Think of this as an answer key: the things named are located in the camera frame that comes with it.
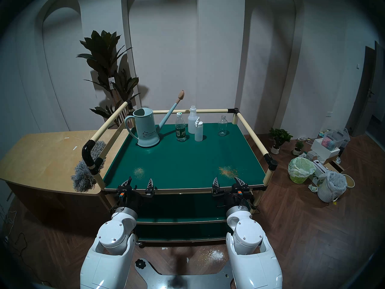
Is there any white plastic bottle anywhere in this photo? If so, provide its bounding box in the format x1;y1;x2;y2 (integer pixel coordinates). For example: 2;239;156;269
188;106;198;134

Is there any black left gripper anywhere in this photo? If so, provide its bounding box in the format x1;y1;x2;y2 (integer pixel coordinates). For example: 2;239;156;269
116;176;156;209

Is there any white trash bag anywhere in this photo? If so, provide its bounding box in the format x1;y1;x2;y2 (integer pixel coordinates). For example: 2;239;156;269
317;170;347;203

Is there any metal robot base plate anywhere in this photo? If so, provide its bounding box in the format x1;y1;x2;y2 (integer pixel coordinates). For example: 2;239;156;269
135;258;233;289

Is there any green three-tier shelf cart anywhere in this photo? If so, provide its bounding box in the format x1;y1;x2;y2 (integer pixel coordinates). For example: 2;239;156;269
82;100;279;247

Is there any green label water bottle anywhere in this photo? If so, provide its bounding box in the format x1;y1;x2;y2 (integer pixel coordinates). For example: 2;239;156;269
175;112;186;142

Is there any white pump bottle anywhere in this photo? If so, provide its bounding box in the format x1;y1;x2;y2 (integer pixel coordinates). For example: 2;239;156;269
194;117;204;142

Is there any bushy small potted plant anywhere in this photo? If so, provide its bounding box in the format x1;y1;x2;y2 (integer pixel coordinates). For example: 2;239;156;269
269;128;293;155

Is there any clear plastic storage box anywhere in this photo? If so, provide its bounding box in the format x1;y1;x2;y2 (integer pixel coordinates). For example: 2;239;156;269
321;128;350;151

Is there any grey fluffy duster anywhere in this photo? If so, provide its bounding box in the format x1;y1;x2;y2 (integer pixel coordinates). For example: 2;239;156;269
71;140;107;193

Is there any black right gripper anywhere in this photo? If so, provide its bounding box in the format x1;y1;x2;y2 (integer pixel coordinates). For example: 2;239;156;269
212;177;253;208

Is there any white carton box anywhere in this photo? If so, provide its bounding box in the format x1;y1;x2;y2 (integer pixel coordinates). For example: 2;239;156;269
307;159;330;186

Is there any white powder spill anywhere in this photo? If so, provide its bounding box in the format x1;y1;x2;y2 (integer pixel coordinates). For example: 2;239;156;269
197;248;226;263

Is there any dark door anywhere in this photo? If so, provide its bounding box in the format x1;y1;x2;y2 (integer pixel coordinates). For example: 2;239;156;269
346;42;385;138

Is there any light blue watering can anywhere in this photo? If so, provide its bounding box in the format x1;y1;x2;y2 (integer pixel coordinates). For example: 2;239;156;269
124;90;185;148

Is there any tall dark leafy plant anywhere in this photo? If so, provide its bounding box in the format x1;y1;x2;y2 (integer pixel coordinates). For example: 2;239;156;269
76;30;141;129

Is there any light wooden table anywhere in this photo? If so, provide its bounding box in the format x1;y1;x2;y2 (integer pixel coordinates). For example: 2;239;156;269
0;129;130;228

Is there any green-lined waste bin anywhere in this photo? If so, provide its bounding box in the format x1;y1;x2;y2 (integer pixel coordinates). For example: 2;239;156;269
288;157;316;184

